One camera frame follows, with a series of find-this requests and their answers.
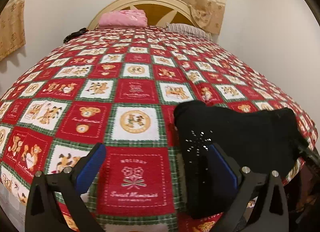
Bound black pants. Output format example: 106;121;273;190
174;100;308;219

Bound red patchwork bear bedspread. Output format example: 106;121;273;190
1;26;318;231

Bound black object beside bed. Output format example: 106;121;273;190
63;28;88;44

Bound pink folded blanket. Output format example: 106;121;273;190
98;10;148;28

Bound striped pillow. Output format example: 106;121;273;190
166;23;212;41

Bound cream wooden headboard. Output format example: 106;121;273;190
87;0;199;30

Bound beige curtain on side wall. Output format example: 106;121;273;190
0;0;25;61

